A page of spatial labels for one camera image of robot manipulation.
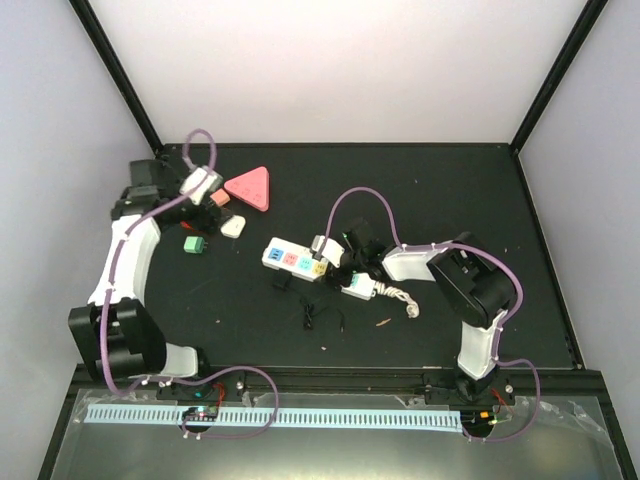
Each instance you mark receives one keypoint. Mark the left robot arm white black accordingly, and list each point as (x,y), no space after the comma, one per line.
(115,334)

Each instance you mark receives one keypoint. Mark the light blue slotted cable duct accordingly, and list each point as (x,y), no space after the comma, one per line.
(242,417)

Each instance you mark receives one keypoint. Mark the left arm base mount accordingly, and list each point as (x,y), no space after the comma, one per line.
(223,387)

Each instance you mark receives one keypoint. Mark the pink triangular socket adapter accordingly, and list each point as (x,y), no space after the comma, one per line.
(252,188)

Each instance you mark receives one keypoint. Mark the left controller board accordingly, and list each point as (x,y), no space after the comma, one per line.
(200,414)

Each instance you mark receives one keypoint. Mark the controller board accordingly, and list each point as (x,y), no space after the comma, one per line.
(478,418)
(200,414)

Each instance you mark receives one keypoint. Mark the small black adapter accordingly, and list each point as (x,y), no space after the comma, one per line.
(282,283)

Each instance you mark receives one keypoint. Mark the small pink plug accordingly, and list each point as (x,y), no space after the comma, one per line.
(220,198)

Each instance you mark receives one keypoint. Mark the green plug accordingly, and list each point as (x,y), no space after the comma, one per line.
(195,245)

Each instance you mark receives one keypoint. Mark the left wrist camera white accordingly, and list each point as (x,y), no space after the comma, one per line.
(200,183)

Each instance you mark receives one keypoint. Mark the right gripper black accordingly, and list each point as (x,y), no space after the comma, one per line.
(337,277)

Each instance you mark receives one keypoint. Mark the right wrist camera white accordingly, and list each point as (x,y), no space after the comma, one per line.
(327,249)

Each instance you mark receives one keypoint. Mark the right controller board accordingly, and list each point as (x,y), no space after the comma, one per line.
(478,418)

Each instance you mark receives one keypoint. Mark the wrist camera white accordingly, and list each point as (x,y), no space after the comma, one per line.
(200,183)
(327,249)

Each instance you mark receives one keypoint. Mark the white plug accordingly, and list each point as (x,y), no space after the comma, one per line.
(233,227)

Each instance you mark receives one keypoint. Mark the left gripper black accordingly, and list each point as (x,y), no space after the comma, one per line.
(199,223)

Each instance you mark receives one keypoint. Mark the white power strip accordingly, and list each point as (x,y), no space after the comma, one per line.
(299,261)

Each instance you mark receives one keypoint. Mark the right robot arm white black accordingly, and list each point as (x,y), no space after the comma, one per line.
(480,289)

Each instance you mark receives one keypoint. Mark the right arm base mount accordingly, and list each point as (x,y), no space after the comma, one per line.
(456,387)

